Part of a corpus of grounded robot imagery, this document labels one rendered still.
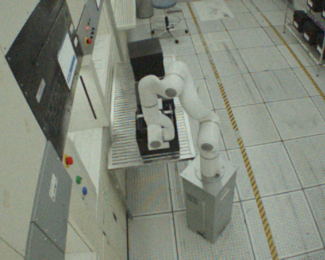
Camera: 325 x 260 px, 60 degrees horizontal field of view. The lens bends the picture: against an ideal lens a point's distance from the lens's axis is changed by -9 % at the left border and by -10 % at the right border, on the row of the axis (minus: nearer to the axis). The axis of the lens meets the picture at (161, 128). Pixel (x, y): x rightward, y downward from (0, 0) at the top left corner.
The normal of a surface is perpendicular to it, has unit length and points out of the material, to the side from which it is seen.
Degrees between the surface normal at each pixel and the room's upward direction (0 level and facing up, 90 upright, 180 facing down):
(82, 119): 90
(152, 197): 0
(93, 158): 0
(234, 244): 0
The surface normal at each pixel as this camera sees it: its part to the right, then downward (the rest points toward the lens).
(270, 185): -0.12, -0.69
